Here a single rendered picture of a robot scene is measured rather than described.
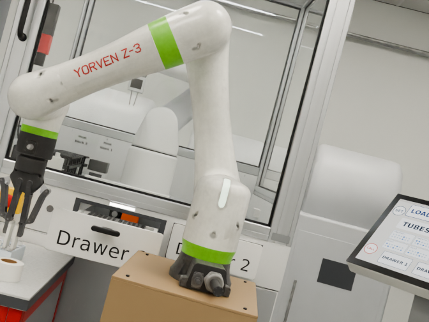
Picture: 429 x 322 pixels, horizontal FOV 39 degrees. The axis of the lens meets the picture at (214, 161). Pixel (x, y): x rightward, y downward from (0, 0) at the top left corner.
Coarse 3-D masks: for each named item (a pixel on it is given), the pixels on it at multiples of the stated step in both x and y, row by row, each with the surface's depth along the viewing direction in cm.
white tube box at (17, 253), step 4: (0, 248) 155; (16, 248) 160; (20, 248) 160; (24, 248) 164; (0, 252) 152; (4, 252) 152; (8, 252) 152; (12, 252) 153; (16, 252) 157; (20, 252) 161; (0, 256) 152; (4, 256) 152; (8, 256) 152; (12, 256) 154; (16, 256) 158; (20, 256) 162
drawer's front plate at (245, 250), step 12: (180, 228) 191; (180, 240) 191; (240, 240) 192; (168, 252) 191; (240, 252) 192; (252, 252) 192; (240, 264) 192; (252, 264) 192; (240, 276) 192; (252, 276) 192
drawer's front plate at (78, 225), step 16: (64, 224) 157; (80, 224) 158; (96, 224) 158; (112, 224) 158; (48, 240) 157; (64, 240) 157; (80, 240) 158; (96, 240) 158; (112, 240) 158; (128, 240) 158; (144, 240) 159; (160, 240) 159; (80, 256) 158; (96, 256) 158; (128, 256) 158
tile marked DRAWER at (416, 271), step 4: (416, 264) 171; (420, 264) 170; (424, 264) 170; (428, 264) 169; (416, 268) 170; (420, 268) 169; (424, 268) 169; (428, 268) 168; (412, 272) 169; (416, 272) 169; (420, 272) 168; (424, 272) 168; (428, 272) 167; (420, 276) 167; (424, 276) 167; (428, 276) 166
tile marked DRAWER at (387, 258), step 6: (384, 252) 179; (390, 252) 178; (384, 258) 177; (390, 258) 176; (396, 258) 175; (402, 258) 175; (408, 258) 174; (390, 264) 174; (396, 264) 174; (402, 264) 173; (408, 264) 172; (402, 270) 171
